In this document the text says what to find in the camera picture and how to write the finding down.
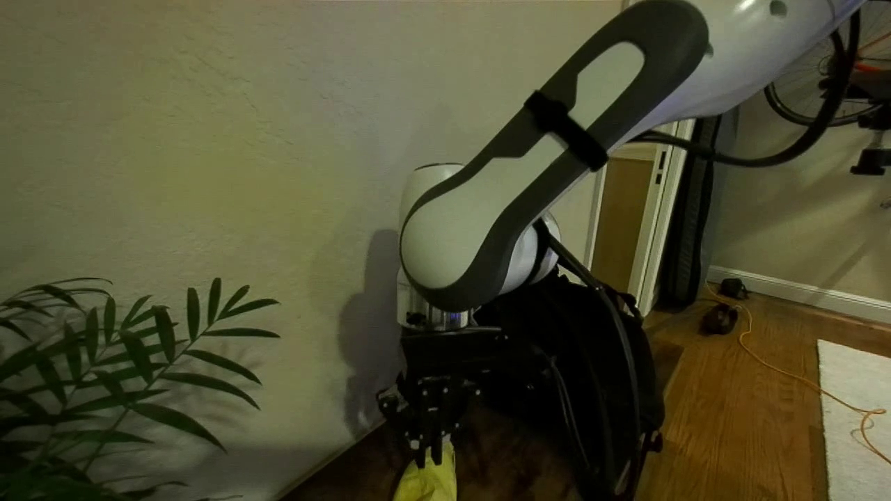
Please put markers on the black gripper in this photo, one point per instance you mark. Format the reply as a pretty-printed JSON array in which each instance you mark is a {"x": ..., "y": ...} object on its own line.
[{"x": 454, "y": 363}]

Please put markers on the yellow banana-shaped Bananagrams pouch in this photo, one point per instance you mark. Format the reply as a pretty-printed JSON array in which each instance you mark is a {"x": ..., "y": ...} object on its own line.
[{"x": 429, "y": 480}]

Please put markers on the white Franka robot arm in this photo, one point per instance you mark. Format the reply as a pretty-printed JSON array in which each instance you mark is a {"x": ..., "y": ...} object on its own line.
[{"x": 518, "y": 184}]

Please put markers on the tall black bag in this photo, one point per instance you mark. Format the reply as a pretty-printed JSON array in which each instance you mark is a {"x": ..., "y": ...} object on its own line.
[{"x": 698, "y": 212}]

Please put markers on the black backpack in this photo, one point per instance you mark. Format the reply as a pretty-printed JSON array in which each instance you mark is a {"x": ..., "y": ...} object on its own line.
[{"x": 595, "y": 390}]

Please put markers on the dark brown shoe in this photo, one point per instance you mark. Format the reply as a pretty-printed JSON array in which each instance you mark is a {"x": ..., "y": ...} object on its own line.
[{"x": 720, "y": 319}]

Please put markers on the green palm plant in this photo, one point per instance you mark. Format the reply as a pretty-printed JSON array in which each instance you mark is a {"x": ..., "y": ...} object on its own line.
[{"x": 113, "y": 363}]

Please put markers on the small black floor object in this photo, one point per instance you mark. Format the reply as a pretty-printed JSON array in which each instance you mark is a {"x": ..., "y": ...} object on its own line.
[{"x": 733, "y": 287}]

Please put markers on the white baseboard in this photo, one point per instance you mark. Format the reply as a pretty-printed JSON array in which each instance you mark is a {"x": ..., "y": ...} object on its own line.
[{"x": 808, "y": 294}]

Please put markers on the white rug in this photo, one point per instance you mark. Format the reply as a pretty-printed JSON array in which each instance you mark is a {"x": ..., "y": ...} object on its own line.
[{"x": 858, "y": 427}]

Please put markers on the bicycle wheel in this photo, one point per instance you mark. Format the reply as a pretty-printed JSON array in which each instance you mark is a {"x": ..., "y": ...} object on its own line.
[{"x": 837, "y": 100}]

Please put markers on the white door frame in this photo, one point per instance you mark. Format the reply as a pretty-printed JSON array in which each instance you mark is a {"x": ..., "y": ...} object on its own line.
[{"x": 655, "y": 224}]

